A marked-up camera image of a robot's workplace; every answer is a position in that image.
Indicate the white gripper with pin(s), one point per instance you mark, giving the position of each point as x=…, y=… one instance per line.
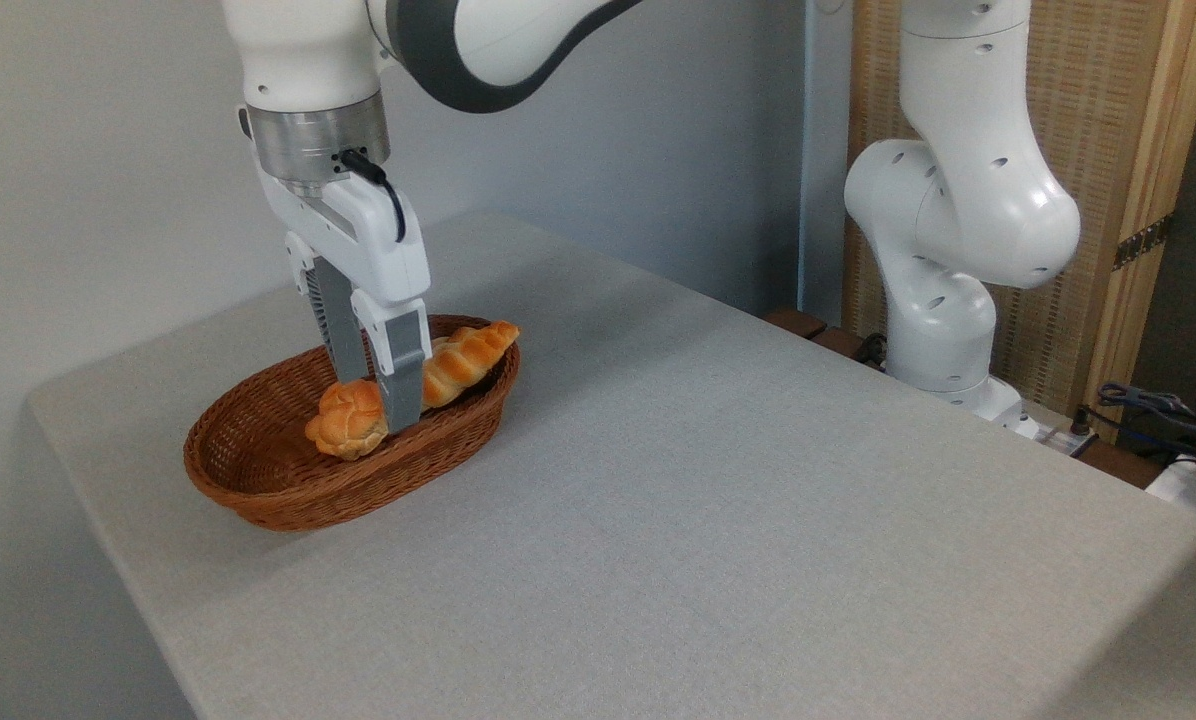
x=378, y=250

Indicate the long braided bread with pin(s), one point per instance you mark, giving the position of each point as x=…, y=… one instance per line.
x=468, y=355

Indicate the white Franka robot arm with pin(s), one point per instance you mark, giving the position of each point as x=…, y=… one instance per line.
x=958, y=200

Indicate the round bread roll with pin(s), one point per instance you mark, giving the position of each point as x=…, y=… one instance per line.
x=350, y=420

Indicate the brown wicker basket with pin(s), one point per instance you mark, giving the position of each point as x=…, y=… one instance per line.
x=258, y=490

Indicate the wooden woven folding screen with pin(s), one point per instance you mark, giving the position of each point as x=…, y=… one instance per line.
x=1088, y=100

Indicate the metal screen hinge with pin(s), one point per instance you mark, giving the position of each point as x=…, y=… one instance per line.
x=1143, y=242

